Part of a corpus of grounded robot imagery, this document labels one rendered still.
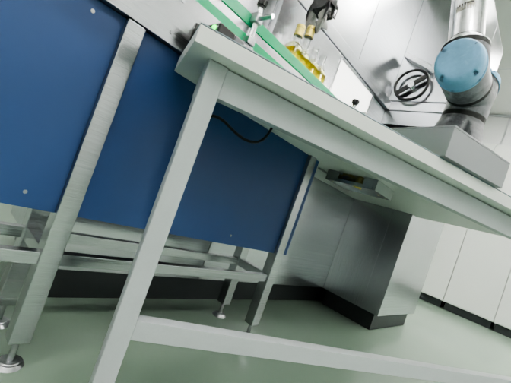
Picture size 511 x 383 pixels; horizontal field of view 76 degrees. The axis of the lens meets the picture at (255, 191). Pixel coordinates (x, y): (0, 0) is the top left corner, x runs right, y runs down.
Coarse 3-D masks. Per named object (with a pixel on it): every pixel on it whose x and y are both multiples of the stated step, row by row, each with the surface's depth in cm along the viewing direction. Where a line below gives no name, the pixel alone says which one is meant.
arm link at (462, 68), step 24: (456, 0) 90; (480, 0) 86; (456, 24) 87; (480, 24) 85; (456, 48) 83; (480, 48) 79; (456, 72) 82; (480, 72) 80; (456, 96) 88; (480, 96) 88
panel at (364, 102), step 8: (344, 64) 167; (344, 72) 169; (352, 72) 174; (336, 80) 166; (344, 80) 171; (352, 80) 175; (336, 88) 167; (344, 88) 172; (352, 88) 177; (360, 88) 183; (336, 96) 169; (344, 96) 174; (352, 96) 179; (360, 96) 185; (368, 96) 191; (360, 104) 187; (368, 104) 193
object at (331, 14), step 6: (318, 0) 127; (324, 0) 125; (330, 0) 125; (336, 0) 130; (312, 6) 128; (318, 6) 126; (330, 6) 128; (336, 6) 128; (318, 12) 129; (330, 12) 128; (336, 12) 129; (330, 18) 130
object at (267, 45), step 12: (204, 0) 78; (216, 0) 81; (228, 0) 83; (216, 12) 81; (228, 12) 84; (240, 12) 86; (228, 24) 84; (240, 24) 87; (240, 36) 88; (264, 36) 93; (252, 48) 92; (264, 48) 95; (276, 48) 98; (276, 60) 99; (288, 60) 102; (300, 72) 107
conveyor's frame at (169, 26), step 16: (112, 0) 63; (128, 0) 65; (144, 0) 67; (160, 0) 69; (176, 0) 72; (192, 0) 74; (128, 16) 66; (144, 16) 68; (160, 16) 70; (176, 16) 73; (192, 16) 75; (208, 16) 78; (160, 32) 71; (176, 32) 73; (176, 48) 74
